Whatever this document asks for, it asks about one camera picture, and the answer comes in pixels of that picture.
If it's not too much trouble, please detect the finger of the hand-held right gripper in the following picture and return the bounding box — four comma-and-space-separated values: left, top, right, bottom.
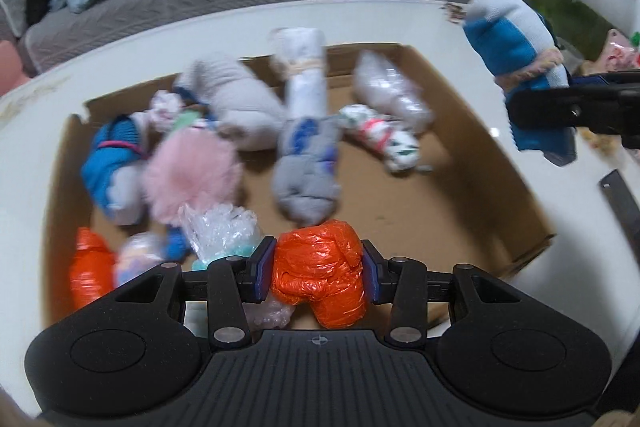
570, 69, 640, 88
506, 86, 640, 138

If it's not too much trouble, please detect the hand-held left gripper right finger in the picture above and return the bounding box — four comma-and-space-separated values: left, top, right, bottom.
360, 238, 521, 344

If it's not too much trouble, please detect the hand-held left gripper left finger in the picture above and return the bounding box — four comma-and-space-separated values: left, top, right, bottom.
117, 236, 278, 350

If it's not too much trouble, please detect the orange plastic bag bundle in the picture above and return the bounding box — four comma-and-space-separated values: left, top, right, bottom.
270, 219, 368, 329
69, 227, 118, 310

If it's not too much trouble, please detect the blue and white towel bundle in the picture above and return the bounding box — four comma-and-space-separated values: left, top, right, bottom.
462, 0, 578, 165

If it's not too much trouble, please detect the shallow cardboard box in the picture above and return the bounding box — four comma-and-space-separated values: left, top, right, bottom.
40, 43, 558, 348

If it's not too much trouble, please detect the clear plastic pastel item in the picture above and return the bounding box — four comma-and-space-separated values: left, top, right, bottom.
112, 232, 168, 290

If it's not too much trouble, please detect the pink floral packet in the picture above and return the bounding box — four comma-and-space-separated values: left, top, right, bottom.
597, 27, 640, 72

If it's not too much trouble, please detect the clear bubble wrap bundle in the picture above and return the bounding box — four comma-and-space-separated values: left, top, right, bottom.
180, 202, 266, 273
245, 294, 291, 330

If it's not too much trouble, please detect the small blue knit bundle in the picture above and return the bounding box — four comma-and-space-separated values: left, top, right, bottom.
165, 224, 193, 263

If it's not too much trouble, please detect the grey sock bundle blue print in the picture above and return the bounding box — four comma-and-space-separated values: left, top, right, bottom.
272, 114, 343, 225

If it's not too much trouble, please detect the pink fluffy pompom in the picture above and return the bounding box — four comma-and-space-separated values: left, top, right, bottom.
141, 132, 246, 225

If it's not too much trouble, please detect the dark grey flat object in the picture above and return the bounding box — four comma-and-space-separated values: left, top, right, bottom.
598, 169, 640, 258

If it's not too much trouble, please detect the white floral sock bundle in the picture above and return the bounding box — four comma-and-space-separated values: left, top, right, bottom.
337, 103, 433, 175

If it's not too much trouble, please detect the clear plastic bag bundle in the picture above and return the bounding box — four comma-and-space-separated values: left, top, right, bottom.
352, 51, 435, 132

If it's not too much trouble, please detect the small green cloth bundle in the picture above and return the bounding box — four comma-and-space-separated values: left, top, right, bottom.
170, 109, 208, 132

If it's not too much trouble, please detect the white cloth bundle blue trim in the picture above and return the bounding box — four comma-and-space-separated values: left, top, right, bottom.
172, 57, 286, 152

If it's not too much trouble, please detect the blue and white sock bundle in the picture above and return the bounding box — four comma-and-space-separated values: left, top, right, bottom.
80, 114, 151, 225

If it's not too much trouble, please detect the small white pink cloth bundle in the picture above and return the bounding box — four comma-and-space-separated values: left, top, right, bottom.
150, 89, 183, 128

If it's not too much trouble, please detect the white rolled cloth bundle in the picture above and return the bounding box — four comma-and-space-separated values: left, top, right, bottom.
269, 27, 328, 122

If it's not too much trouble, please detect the pink plastic stool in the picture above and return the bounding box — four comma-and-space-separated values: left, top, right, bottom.
0, 42, 31, 98

